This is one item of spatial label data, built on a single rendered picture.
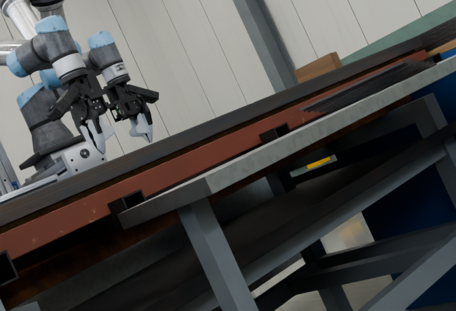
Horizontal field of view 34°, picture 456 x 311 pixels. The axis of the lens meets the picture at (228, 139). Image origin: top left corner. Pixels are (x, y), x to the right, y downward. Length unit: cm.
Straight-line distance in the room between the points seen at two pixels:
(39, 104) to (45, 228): 139
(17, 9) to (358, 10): 838
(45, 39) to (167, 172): 57
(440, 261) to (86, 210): 107
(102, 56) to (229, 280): 117
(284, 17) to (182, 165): 1011
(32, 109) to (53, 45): 82
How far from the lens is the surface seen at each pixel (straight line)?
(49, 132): 270
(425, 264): 208
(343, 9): 1078
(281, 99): 181
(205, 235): 127
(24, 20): 250
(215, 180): 117
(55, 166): 265
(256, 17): 1178
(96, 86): 194
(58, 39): 192
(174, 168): 154
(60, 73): 192
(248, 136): 169
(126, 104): 227
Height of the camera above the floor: 77
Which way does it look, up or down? 1 degrees up
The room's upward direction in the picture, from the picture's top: 25 degrees counter-clockwise
